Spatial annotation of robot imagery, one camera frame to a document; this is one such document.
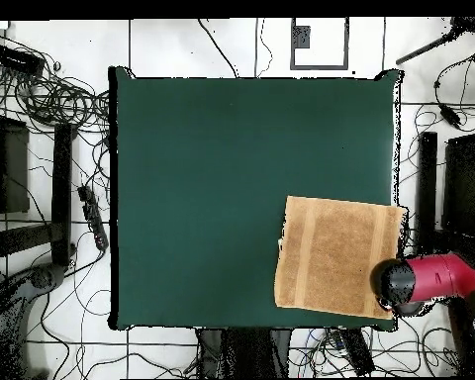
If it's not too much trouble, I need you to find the orange terry towel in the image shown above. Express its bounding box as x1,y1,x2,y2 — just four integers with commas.
273,195,408,321

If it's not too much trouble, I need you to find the dark green table cloth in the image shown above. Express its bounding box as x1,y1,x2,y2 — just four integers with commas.
108,65,404,332

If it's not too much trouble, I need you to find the black power strip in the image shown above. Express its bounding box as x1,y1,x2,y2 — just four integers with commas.
77,184,109,251
334,328,377,376

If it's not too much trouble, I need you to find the grey caster base leg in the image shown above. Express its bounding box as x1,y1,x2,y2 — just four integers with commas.
0,262,70,379

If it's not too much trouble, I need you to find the black tripod leg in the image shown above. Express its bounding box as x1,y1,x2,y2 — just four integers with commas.
395,17,475,66

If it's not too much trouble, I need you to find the black electronics box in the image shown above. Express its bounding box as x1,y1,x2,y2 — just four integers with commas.
0,44,46,76

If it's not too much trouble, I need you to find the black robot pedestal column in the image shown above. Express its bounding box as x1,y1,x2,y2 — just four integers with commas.
196,327,294,379

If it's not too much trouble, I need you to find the black metal stand frame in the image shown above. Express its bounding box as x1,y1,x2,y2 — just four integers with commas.
0,114,77,271
414,132,475,274

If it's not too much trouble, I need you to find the grey square floor frame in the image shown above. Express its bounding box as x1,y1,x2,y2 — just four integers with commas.
289,17,350,71

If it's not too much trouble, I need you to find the tangled black cable bundle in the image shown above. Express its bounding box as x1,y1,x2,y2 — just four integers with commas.
0,31,113,134

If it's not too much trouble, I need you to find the black cable with adapter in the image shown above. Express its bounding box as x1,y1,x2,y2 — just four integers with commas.
433,50,475,133

